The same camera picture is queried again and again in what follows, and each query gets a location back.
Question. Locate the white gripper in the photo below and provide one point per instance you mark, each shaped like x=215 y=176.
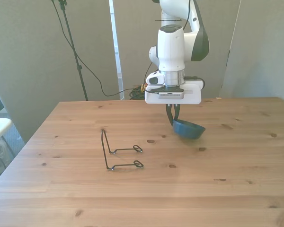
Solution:
x=194 y=95

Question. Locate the dark blue bowl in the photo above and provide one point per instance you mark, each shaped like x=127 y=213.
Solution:
x=188 y=131

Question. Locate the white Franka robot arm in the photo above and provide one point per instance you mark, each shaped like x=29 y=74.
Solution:
x=170 y=49

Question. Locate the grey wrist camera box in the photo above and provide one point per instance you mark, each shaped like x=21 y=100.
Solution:
x=171 y=93

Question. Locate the black camera stand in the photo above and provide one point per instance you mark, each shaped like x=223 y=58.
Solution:
x=72 y=47

